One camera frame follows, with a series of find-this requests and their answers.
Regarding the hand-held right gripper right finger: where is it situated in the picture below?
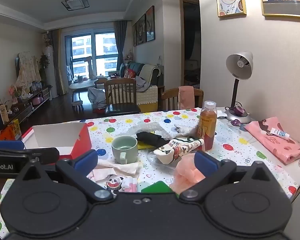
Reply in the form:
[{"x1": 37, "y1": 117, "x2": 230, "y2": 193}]
[{"x1": 179, "y1": 151, "x2": 275, "y2": 202}]

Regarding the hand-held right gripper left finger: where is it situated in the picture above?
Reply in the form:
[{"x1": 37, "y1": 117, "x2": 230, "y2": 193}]
[{"x1": 15, "y1": 149, "x2": 115, "y2": 204}]

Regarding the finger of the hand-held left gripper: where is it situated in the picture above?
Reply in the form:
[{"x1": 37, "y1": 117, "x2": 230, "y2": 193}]
[
  {"x1": 0, "y1": 140, "x2": 25, "y2": 151},
  {"x1": 27, "y1": 147, "x2": 60, "y2": 165}
]

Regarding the red cardboard box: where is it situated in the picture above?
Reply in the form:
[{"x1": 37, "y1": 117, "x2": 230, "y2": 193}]
[{"x1": 21, "y1": 121, "x2": 93, "y2": 161}]

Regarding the Christmas print sock pair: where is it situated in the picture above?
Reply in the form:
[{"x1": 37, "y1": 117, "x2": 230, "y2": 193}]
[{"x1": 152, "y1": 138, "x2": 205, "y2": 165}]

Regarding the black cloth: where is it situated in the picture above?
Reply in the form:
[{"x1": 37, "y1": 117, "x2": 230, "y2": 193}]
[{"x1": 136, "y1": 131, "x2": 170, "y2": 148}]

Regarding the orange gift bag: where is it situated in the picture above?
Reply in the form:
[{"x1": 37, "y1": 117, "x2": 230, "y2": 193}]
[{"x1": 0, "y1": 125, "x2": 17, "y2": 141}]

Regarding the yellow gift box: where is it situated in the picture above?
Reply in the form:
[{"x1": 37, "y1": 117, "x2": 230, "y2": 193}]
[{"x1": 9, "y1": 119, "x2": 22, "y2": 140}]

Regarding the pink fluffy pouf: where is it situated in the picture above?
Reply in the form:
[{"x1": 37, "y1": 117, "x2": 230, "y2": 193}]
[{"x1": 169, "y1": 154, "x2": 207, "y2": 193}]

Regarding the orange juice bottle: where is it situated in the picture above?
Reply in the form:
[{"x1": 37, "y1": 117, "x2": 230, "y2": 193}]
[{"x1": 197, "y1": 101, "x2": 218, "y2": 152}]

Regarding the low media cabinet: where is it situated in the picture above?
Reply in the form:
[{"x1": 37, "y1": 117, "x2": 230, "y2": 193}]
[{"x1": 5, "y1": 85, "x2": 53, "y2": 126}]

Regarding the panda print tissue pack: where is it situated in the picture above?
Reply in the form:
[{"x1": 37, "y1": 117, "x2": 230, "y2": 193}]
[{"x1": 104, "y1": 174, "x2": 138, "y2": 195}]

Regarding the white paper tissue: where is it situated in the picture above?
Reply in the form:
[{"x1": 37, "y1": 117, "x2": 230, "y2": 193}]
[{"x1": 97, "y1": 159, "x2": 141, "y2": 176}]

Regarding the pale green mug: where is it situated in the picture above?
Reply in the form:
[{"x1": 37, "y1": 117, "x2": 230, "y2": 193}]
[{"x1": 111, "y1": 135, "x2": 138, "y2": 165}]

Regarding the green flat object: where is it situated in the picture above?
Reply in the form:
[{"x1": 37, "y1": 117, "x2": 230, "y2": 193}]
[{"x1": 141, "y1": 181, "x2": 174, "y2": 194}]

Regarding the small wooden stool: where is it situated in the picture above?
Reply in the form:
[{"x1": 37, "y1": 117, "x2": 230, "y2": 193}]
[{"x1": 72, "y1": 100, "x2": 84, "y2": 112}]

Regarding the bubble wrap sheet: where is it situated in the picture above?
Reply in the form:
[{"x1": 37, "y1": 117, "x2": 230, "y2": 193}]
[{"x1": 126, "y1": 122, "x2": 171, "y2": 140}]

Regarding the wooden chair with dark seat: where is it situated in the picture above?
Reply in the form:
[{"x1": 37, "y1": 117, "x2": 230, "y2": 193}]
[{"x1": 104, "y1": 78, "x2": 142, "y2": 117}]

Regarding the grey cloth bundle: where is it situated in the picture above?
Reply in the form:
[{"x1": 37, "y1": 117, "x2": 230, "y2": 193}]
[{"x1": 87, "y1": 87, "x2": 108, "y2": 110}]

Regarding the pink garment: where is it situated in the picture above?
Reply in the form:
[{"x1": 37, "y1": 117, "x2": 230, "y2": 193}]
[{"x1": 178, "y1": 86, "x2": 196, "y2": 109}]

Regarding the pink printed cloth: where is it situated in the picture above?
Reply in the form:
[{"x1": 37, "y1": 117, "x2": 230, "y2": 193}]
[{"x1": 244, "y1": 117, "x2": 300, "y2": 165}]

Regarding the round coffee table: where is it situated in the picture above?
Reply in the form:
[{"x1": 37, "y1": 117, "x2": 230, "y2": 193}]
[{"x1": 69, "y1": 79, "x2": 99, "y2": 103}]

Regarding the floral draped cloth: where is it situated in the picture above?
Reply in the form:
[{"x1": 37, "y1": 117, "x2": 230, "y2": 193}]
[{"x1": 15, "y1": 51, "x2": 42, "y2": 93}]

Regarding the white tube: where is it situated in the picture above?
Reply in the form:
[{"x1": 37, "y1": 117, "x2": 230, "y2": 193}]
[{"x1": 261, "y1": 127, "x2": 290, "y2": 139}]

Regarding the white standing air conditioner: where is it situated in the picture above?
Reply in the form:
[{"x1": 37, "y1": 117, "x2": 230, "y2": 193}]
[{"x1": 43, "y1": 45, "x2": 59, "y2": 99}]

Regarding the green house plant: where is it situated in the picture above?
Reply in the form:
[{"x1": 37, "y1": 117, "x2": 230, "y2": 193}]
[{"x1": 39, "y1": 54, "x2": 51, "y2": 81}]

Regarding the green sofa with covers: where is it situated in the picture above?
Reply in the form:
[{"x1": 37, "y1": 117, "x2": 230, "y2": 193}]
[{"x1": 119, "y1": 61, "x2": 165, "y2": 113}]

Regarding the grey curtain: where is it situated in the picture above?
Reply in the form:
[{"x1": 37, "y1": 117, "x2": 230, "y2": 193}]
[
  {"x1": 49, "y1": 29, "x2": 67, "y2": 96},
  {"x1": 113, "y1": 20, "x2": 128, "y2": 72}
]

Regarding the silver desk lamp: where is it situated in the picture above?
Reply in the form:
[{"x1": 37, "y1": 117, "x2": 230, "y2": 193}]
[{"x1": 225, "y1": 51, "x2": 254, "y2": 124}]

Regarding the large window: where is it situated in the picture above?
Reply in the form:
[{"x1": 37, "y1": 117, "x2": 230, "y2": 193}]
[{"x1": 64, "y1": 26, "x2": 119, "y2": 81}]

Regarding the square ceiling light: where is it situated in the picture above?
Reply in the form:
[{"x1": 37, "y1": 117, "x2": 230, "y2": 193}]
[{"x1": 61, "y1": 0, "x2": 90, "y2": 12}]

